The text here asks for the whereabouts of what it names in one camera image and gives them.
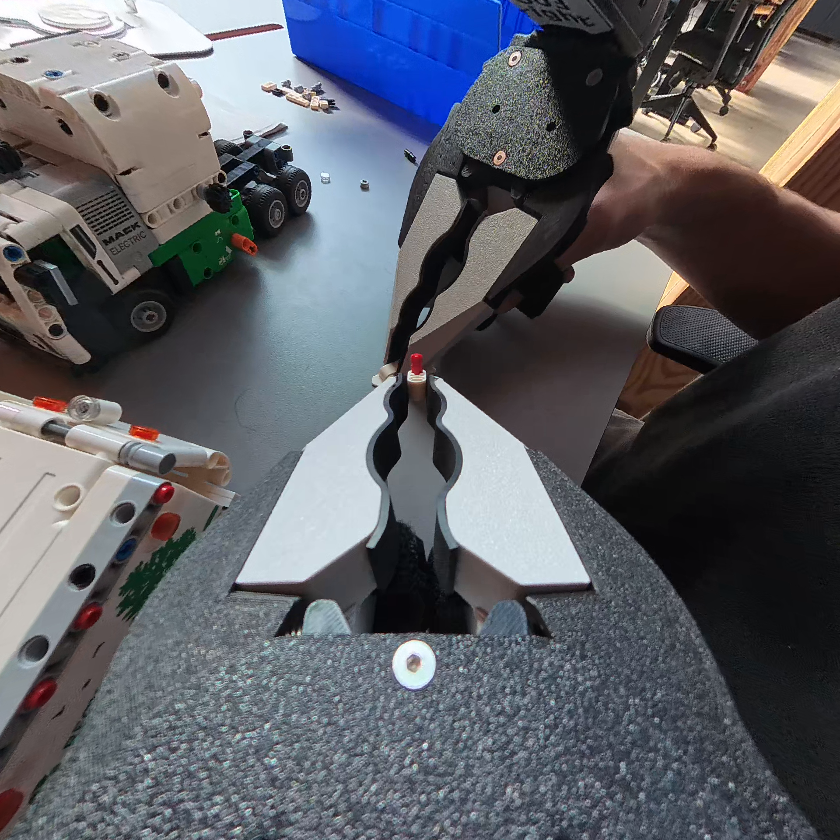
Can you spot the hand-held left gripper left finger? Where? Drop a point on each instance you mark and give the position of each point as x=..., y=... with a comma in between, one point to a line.
x=315, y=525

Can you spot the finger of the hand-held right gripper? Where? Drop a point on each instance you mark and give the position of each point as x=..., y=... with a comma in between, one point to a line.
x=492, y=256
x=426, y=216

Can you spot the white lego container assembly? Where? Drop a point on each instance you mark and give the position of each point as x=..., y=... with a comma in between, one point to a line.
x=52, y=525

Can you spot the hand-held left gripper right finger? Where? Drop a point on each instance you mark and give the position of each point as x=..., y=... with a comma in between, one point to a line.
x=512, y=525

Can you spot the black chair armrest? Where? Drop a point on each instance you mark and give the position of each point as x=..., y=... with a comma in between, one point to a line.
x=702, y=338

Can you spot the pile of small tan lego pieces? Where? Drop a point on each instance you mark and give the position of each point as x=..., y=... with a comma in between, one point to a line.
x=298, y=98

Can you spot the grey flat strip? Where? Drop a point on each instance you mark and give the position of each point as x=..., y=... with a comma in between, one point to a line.
x=269, y=130

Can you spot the person's right forearm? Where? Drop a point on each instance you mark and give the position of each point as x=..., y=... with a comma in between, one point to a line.
x=735, y=223

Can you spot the person's right hand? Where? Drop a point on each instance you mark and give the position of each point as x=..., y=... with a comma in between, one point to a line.
x=623, y=190

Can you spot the red tape strip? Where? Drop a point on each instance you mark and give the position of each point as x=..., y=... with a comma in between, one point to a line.
x=243, y=31

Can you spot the white green lego truck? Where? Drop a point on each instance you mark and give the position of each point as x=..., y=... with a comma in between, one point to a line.
x=98, y=164

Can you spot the small pale lego connector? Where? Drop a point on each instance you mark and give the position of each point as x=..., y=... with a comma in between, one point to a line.
x=416, y=382

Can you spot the black office chair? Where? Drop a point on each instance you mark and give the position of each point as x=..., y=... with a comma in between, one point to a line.
x=695, y=65

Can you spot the blue plastic bin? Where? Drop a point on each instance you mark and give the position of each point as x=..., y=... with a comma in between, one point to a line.
x=394, y=52

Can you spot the wooden board stand white base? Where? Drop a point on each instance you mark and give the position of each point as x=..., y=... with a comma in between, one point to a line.
x=164, y=36

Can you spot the clear round disc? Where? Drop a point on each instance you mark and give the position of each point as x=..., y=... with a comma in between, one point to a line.
x=75, y=16

